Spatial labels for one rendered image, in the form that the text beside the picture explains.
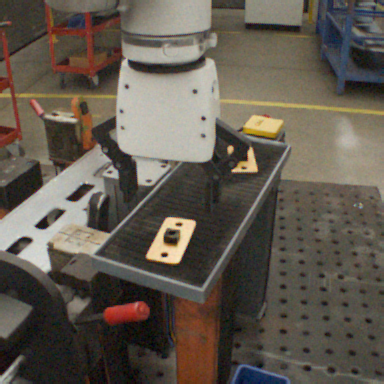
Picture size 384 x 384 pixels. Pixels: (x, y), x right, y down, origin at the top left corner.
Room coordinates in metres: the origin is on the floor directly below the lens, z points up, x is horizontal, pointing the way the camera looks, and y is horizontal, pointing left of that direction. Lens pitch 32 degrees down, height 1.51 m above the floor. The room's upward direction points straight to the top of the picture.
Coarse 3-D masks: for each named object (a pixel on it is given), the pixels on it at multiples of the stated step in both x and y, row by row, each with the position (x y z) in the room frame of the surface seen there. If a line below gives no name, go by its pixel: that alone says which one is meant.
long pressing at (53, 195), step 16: (80, 160) 0.96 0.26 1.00; (96, 160) 0.96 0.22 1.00; (160, 160) 0.95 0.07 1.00; (64, 176) 0.89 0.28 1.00; (80, 176) 0.89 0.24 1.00; (48, 192) 0.82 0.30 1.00; (64, 192) 0.82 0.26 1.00; (16, 208) 0.77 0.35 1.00; (32, 208) 0.76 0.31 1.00; (48, 208) 0.76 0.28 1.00; (64, 208) 0.76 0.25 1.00; (80, 208) 0.76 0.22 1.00; (0, 224) 0.71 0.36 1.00; (16, 224) 0.71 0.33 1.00; (32, 224) 0.71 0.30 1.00; (64, 224) 0.71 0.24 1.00; (80, 224) 0.71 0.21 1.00; (0, 240) 0.66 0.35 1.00; (16, 240) 0.66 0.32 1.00; (32, 240) 0.66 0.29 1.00; (48, 240) 0.66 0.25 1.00; (32, 256) 0.62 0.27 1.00; (48, 272) 0.58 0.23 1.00
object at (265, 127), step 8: (248, 120) 0.81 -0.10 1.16; (256, 120) 0.81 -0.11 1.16; (264, 120) 0.81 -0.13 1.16; (272, 120) 0.81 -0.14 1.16; (280, 120) 0.81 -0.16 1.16; (248, 128) 0.78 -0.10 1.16; (256, 128) 0.77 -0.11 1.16; (264, 128) 0.77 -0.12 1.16; (272, 128) 0.77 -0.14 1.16; (280, 128) 0.79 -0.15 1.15; (264, 136) 0.78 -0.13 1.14; (272, 136) 0.76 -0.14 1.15
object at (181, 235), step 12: (168, 228) 0.46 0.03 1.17; (180, 228) 0.47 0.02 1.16; (192, 228) 0.47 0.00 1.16; (156, 240) 0.45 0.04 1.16; (168, 240) 0.45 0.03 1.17; (180, 240) 0.45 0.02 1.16; (156, 252) 0.43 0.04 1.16; (168, 252) 0.43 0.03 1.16; (180, 252) 0.43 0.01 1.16; (168, 264) 0.41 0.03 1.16
